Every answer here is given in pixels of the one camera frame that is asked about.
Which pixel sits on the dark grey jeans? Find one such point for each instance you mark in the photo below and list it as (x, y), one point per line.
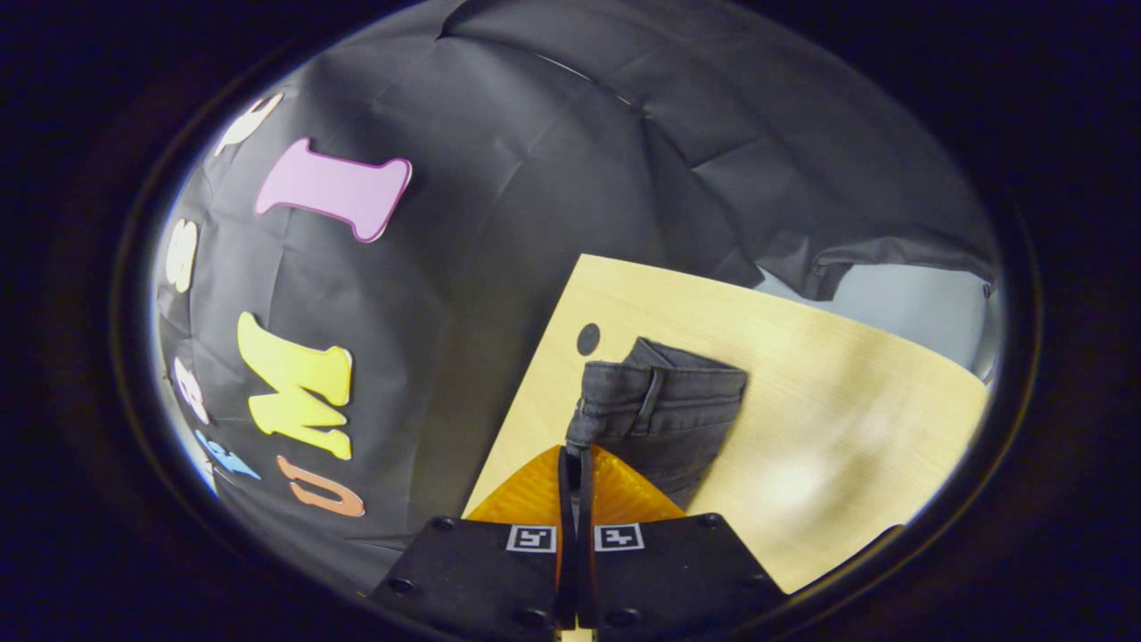
(669, 419)

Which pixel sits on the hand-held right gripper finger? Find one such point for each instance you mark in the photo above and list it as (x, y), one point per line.
(565, 571)
(585, 571)

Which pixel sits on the black backdrop cloth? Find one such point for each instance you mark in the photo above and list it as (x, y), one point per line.
(499, 223)

